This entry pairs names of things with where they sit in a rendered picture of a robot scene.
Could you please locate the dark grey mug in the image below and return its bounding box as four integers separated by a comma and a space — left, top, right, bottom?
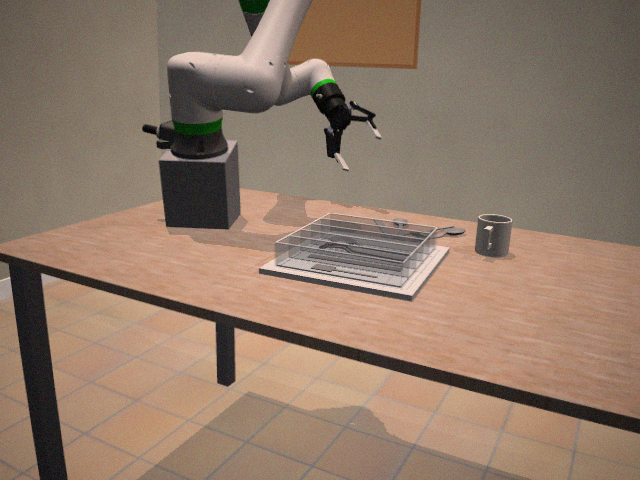
475, 214, 512, 257

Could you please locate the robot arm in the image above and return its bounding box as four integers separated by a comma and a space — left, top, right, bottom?
142, 0, 345, 160

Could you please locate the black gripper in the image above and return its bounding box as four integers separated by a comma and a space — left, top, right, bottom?
323, 98, 382, 171

